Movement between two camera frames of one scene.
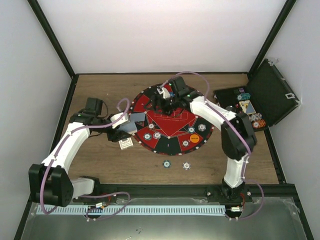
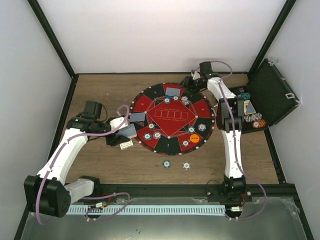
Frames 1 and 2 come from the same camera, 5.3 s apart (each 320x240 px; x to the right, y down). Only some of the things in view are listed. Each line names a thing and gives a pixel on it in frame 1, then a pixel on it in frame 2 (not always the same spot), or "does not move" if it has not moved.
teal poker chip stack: x=147 y=136 does not move
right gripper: x=154 y=100 to x=187 y=81
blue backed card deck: x=130 y=127 does not move
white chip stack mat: x=201 y=127 does not move
